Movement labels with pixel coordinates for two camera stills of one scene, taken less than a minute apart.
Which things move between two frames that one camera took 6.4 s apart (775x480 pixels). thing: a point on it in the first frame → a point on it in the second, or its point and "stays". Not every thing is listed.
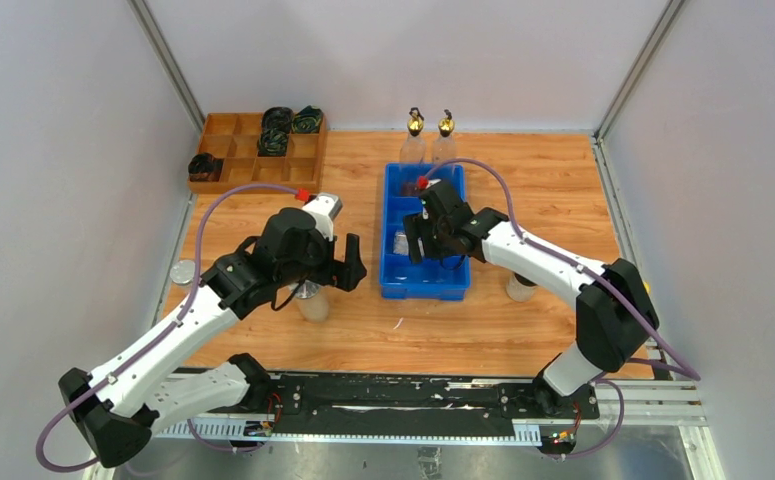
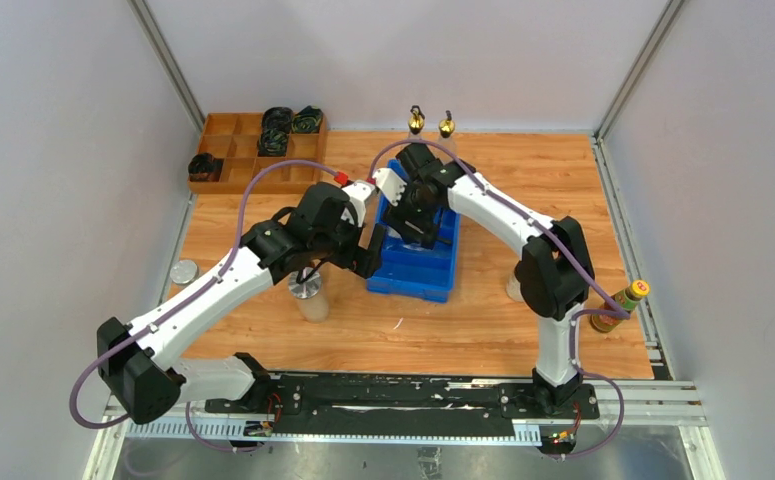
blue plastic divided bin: (400, 277) stays
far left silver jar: (183, 271) stays
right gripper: (430, 250) → (396, 217)
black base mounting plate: (416, 403) stays
